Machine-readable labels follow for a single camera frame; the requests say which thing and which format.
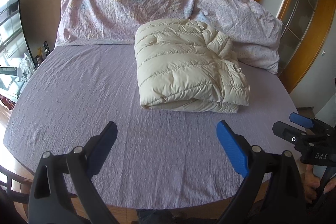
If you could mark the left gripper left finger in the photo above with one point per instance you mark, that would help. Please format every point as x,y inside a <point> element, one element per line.
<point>62,189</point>

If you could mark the black framed wall mirror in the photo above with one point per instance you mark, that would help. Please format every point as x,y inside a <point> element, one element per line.
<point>15,21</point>

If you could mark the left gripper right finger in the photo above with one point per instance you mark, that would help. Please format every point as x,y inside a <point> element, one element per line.
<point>271,191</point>

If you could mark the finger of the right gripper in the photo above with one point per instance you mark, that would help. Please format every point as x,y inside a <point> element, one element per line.
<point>287,132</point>
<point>302,120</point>

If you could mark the cream quilted down jacket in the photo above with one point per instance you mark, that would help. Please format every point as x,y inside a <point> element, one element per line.
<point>187,65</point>

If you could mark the pink floral duvet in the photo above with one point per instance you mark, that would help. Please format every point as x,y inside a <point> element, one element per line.
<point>255,32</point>

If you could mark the person's right hand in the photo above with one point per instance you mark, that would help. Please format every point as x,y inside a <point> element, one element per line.
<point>312,182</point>

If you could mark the cluttered glass side table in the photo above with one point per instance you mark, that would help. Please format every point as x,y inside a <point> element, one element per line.
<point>18,66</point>

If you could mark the lilac bed sheet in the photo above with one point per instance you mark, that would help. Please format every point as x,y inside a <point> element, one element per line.
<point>161,159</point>

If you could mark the dark wooden chair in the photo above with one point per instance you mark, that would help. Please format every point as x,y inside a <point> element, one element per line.
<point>12,195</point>

